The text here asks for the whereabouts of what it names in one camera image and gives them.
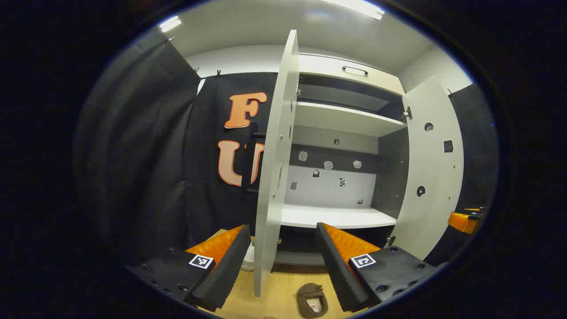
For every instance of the white object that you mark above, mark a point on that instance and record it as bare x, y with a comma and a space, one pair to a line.
249, 259

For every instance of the black backdrop cloth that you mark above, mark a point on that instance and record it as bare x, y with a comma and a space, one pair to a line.
146, 155

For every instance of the brown fuzzy shoe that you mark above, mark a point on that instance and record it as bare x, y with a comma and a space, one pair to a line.
312, 301

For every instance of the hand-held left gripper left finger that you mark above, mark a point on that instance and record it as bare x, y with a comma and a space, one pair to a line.
230, 270

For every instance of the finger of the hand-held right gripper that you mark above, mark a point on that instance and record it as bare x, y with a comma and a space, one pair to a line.
460, 223

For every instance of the white shoe cabinet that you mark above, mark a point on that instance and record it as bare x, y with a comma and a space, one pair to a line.
336, 217

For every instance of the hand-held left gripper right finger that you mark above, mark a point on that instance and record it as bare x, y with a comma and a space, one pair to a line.
336, 270

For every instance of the metal door hinge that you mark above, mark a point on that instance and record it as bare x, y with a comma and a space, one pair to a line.
407, 113
390, 240

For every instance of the white cabinet drawer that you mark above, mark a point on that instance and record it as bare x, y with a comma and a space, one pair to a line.
328, 71

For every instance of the ceiling light strip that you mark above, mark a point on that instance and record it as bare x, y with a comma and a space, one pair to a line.
170, 23
354, 7

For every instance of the white cabinet door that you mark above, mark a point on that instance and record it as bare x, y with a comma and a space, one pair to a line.
277, 146
432, 177

